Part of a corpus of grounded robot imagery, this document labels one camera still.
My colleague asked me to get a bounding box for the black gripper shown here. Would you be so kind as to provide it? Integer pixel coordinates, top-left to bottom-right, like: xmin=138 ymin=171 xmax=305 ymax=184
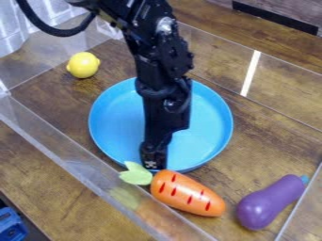
xmin=135 ymin=76 xmax=192 ymax=169

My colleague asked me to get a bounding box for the blue round plate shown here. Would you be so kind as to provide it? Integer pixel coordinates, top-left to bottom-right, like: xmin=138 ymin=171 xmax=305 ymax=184
xmin=88 ymin=78 xmax=234 ymax=172

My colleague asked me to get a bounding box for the orange toy carrot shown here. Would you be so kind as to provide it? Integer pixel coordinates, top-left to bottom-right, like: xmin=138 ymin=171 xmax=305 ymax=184
xmin=119 ymin=161 xmax=226 ymax=217

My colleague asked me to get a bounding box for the purple toy eggplant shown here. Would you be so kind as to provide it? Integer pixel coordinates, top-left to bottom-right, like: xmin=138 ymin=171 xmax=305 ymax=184
xmin=236 ymin=174 xmax=310 ymax=231

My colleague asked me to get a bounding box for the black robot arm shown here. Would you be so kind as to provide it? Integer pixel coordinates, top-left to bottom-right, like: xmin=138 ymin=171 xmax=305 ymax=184
xmin=65 ymin=0 xmax=194 ymax=169

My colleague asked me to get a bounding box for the yellow toy lemon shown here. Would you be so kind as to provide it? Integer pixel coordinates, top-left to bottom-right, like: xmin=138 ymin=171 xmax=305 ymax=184
xmin=65 ymin=52 xmax=100 ymax=79

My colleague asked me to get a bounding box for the blue plastic object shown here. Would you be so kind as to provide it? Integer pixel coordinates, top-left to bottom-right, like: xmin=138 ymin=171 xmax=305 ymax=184
xmin=0 ymin=207 xmax=28 ymax=241

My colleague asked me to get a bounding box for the white checkered curtain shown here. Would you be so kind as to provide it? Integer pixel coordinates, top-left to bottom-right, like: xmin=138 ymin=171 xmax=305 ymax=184
xmin=0 ymin=0 xmax=89 ymax=58

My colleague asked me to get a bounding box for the clear acrylic tray wall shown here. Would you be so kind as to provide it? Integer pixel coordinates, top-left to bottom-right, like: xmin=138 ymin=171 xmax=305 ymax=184
xmin=0 ymin=3 xmax=322 ymax=241

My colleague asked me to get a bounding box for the black cable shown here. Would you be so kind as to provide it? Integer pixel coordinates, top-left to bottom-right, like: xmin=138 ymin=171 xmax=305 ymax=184
xmin=15 ymin=0 xmax=98 ymax=38

